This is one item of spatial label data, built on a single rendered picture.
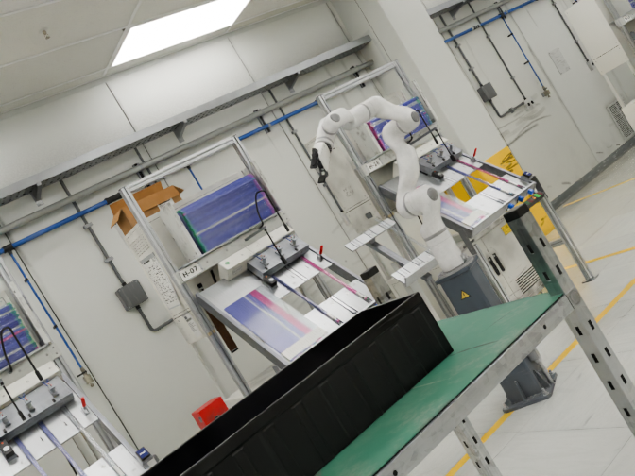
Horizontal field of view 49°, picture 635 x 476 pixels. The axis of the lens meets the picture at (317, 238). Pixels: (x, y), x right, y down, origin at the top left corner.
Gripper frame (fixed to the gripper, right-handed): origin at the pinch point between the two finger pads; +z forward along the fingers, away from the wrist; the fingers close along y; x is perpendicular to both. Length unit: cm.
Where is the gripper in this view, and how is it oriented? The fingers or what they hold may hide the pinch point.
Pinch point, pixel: (317, 174)
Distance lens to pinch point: 297.4
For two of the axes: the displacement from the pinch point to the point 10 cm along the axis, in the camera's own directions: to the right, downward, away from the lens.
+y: -3.6, -6.1, -7.0
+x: 9.2, -1.0, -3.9
